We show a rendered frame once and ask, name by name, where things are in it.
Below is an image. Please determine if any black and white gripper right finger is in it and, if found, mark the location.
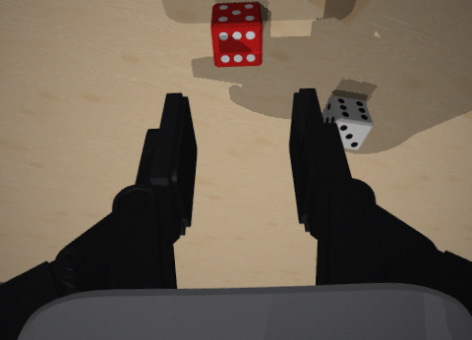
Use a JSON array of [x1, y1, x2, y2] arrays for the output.
[[289, 88, 472, 316]]

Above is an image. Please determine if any red die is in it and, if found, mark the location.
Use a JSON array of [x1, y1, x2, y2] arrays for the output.
[[210, 2, 263, 67]]

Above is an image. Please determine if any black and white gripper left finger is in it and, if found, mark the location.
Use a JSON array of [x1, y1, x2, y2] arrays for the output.
[[0, 92, 198, 340]]

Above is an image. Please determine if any white die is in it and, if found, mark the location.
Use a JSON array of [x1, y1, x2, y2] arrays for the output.
[[323, 95, 374, 150]]

